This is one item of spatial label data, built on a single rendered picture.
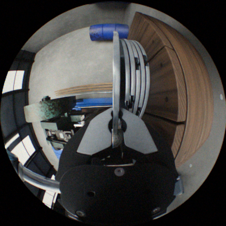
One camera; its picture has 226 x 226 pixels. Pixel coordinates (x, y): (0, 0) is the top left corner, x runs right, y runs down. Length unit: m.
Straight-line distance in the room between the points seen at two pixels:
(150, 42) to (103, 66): 1.98
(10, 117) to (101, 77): 3.99
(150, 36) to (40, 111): 0.86
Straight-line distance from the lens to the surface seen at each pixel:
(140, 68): 0.15
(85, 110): 1.14
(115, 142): 0.81
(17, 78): 4.23
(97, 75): 2.04
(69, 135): 0.95
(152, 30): 0.15
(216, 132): 0.43
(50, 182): 0.43
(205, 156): 0.47
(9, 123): 3.92
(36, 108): 0.84
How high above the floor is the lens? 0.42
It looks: 2 degrees down
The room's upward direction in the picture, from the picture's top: 92 degrees counter-clockwise
